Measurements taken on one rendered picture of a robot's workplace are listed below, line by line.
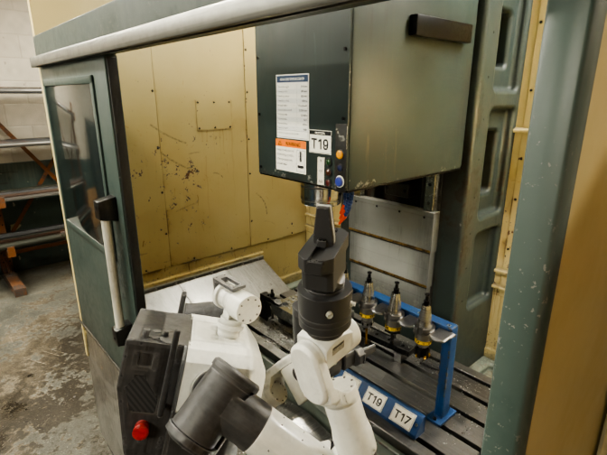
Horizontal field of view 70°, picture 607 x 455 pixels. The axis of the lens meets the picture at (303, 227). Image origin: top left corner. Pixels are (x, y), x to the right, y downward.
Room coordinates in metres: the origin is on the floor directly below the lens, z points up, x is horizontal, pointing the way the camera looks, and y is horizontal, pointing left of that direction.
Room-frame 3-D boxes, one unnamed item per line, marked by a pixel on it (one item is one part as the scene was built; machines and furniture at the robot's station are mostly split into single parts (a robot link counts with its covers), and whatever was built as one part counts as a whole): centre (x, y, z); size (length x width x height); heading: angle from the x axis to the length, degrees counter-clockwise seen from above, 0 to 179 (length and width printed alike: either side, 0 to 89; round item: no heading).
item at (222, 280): (0.92, 0.17, 1.44); 0.09 x 0.06 x 0.08; 41
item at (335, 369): (1.07, -0.09, 1.18); 0.13 x 0.12 x 0.10; 41
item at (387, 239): (1.93, -0.40, 1.16); 0.48 x 0.05 x 0.51; 41
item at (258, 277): (2.13, 0.38, 0.75); 0.89 x 0.67 x 0.26; 131
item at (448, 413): (1.16, -0.44, 1.05); 0.10 x 0.05 x 0.30; 131
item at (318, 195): (1.64, -0.07, 1.55); 0.16 x 0.16 x 0.12
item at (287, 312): (1.74, -0.04, 0.97); 0.29 x 0.23 x 0.05; 41
